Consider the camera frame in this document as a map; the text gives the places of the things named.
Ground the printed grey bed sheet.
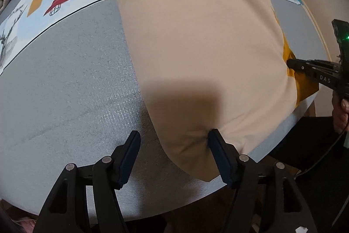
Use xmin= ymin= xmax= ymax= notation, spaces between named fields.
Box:
xmin=0 ymin=0 xmax=332 ymax=217

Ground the pink cloth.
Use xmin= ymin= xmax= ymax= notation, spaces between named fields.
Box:
xmin=11 ymin=215 xmax=37 ymax=233

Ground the beige and yellow hooded jacket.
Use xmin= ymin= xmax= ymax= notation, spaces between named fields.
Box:
xmin=112 ymin=0 xmax=319 ymax=183

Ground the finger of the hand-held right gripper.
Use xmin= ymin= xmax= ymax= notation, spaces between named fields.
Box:
xmin=286 ymin=58 xmax=340 ymax=76

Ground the person's dark clothing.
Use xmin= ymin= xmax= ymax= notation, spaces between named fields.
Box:
xmin=270 ymin=115 xmax=349 ymax=176

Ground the black cable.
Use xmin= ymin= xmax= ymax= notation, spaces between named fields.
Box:
xmin=294 ymin=124 xmax=349 ymax=177

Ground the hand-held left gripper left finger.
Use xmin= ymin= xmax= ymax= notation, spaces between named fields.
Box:
xmin=33 ymin=130 xmax=141 ymax=233

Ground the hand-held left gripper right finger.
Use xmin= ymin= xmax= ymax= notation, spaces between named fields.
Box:
xmin=207 ymin=129 xmax=318 ymax=233

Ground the person's right hand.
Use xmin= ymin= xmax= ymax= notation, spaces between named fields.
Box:
xmin=332 ymin=91 xmax=349 ymax=134

